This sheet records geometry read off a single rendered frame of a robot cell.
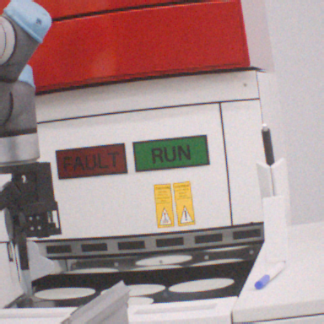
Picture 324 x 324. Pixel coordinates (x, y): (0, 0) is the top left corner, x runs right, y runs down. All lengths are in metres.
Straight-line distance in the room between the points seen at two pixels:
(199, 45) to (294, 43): 1.54
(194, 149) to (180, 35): 0.19
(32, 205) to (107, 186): 0.18
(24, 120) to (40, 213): 0.14
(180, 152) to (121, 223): 0.15
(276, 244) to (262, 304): 0.27
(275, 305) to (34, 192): 0.63
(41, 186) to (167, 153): 0.22
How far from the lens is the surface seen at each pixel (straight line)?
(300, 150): 3.15
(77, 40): 1.66
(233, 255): 1.68
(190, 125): 1.68
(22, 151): 1.57
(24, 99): 1.57
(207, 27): 1.62
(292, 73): 3.15
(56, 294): 1.63
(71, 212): 1.73
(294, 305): 1.06
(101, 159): 1.70
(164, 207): 1.69
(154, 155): 1.69
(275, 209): 1.32
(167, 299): 1.51
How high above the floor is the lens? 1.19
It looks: 3 degrees down
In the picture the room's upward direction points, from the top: 6 degrees counter-clockwise
